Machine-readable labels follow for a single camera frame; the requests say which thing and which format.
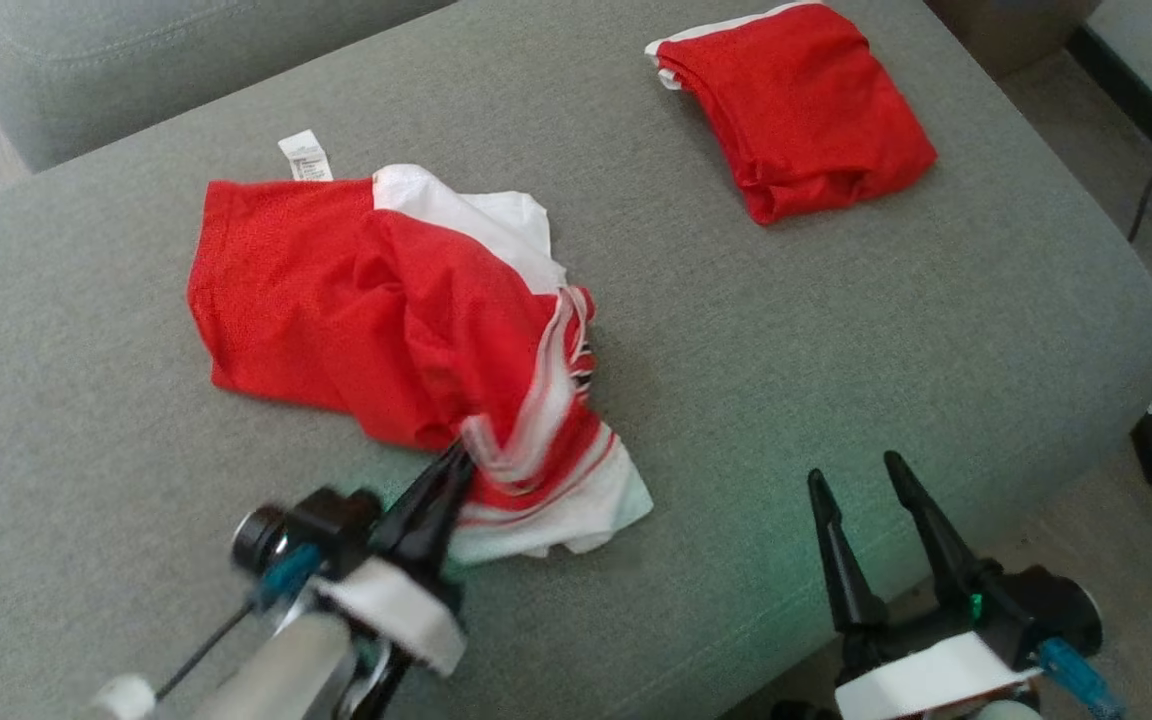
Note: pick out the red shorts with white stripe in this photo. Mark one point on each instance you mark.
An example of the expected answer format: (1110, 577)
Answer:
(806, 110)

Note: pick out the brown cardboard box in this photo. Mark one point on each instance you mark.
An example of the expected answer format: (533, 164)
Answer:
(1016, 30)

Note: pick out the large grey sofa seat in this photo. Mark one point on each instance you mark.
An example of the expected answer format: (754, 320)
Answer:
(736, 380)

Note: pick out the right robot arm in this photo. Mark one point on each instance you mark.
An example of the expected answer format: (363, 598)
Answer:
(1006, 712)

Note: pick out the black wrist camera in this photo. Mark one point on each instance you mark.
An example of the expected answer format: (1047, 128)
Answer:
(326, 520)
(1046, 610)

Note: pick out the red and white jersey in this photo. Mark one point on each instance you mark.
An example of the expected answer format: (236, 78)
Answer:
(336, 310)

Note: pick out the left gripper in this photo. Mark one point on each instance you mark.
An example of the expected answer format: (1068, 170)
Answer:
(406, 615)

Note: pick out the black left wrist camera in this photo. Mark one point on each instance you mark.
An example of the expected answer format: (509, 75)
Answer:
(326, 520)

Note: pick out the grey sofa cushion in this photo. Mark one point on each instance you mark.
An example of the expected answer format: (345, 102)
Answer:
(136, 60)

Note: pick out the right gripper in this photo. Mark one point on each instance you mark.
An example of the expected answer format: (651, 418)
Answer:
(926, 675)

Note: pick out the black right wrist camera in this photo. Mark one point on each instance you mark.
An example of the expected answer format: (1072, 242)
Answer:
(1046, 610)

